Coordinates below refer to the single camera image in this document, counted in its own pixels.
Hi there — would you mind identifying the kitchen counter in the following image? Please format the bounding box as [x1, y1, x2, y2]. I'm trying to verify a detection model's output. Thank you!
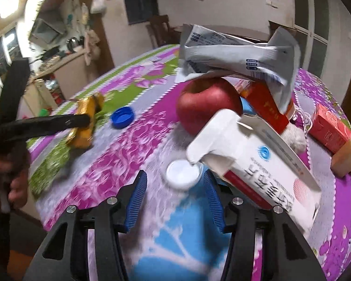
[26, 47, 117, 115]

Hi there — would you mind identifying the yellow snack packet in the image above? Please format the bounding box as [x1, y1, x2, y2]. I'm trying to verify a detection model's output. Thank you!
[65, 93, 104, 150]

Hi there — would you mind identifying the white and red medicine box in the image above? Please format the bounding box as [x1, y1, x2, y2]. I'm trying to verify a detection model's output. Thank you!
[186, 109, 323, 233]

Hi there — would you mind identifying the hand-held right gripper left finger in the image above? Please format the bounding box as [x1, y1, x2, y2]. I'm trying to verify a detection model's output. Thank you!
[23, 170, 148, 281]

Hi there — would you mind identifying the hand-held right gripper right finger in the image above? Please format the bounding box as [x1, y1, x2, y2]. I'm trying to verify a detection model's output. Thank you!
[203, 170, 328, 281]

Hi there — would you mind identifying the orange and white packet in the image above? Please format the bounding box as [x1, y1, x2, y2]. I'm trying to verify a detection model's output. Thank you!
[240, 81, 296, 133]

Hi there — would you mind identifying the hanging white plastic bag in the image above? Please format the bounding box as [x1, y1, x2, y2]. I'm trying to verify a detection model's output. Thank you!
[90, 0, 107, 15]

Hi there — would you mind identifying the person's left hand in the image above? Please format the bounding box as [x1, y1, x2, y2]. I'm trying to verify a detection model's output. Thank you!
[0, 163, 30, 212]

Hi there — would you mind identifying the dark window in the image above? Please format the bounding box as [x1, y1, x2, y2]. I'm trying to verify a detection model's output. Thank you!
[121, 0, 159, 25]

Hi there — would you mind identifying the grey foil sachet packet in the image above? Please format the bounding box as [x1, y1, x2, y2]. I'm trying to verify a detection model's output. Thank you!
[180, 24, 270, 49]
[175, 28, 300, 112]

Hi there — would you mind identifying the yellow sponge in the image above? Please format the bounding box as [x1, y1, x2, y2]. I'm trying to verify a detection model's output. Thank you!
[330, 138, 351, 178]

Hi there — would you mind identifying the white fluffy ball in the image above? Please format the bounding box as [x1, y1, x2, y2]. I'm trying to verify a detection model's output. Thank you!
[281, 123, 307, 153]

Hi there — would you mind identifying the frosted glass double door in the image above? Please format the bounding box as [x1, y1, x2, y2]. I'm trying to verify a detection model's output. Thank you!
[292, 0, 332, 78]

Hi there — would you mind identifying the blue bottle cap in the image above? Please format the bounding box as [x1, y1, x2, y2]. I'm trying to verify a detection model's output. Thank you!
[110, 106, 135, 129]

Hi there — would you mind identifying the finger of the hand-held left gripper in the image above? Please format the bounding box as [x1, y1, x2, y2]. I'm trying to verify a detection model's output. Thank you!
[19, 114, 92, 142]

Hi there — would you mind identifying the white cord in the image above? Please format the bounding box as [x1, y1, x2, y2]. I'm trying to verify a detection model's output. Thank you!
[291, 105, 314, 132]

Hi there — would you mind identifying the hanging cloth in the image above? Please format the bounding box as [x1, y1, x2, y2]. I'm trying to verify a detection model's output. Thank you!
[83, 31, 101, 65]

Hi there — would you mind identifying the floral purple tablecloth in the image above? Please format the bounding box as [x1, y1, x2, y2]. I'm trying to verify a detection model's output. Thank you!
[26, 44, 351, 281]

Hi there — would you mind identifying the white round lid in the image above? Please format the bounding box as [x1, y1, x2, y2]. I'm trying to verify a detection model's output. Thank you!
[166, 158, 204, 190]

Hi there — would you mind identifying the red apple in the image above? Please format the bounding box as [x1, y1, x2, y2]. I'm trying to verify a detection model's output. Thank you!
[175, 77, 244, 136]

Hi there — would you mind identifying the range hood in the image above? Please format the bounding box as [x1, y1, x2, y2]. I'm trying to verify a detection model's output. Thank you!
[29, 18, 62, 45]

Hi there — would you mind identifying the red carton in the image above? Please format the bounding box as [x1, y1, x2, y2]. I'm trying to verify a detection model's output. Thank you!
[308, 103, 351, 154]

